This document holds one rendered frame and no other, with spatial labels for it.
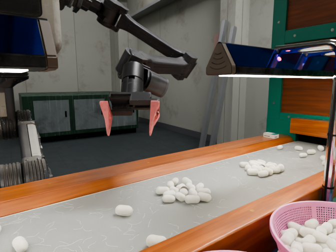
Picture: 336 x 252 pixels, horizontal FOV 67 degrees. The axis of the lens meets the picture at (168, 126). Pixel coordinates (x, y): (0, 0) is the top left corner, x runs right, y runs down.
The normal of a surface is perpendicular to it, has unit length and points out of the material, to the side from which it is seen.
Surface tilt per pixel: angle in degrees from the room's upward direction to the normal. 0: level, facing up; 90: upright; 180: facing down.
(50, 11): 90
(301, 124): 90
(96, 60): 90
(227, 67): 90
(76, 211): 0
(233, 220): 0
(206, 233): 0
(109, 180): 45
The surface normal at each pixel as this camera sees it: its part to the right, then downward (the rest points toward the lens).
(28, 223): 0.00, -0.99
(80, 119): 0.52, 0.14
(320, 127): -0.80, 0.10
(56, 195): 0.41, -0.61
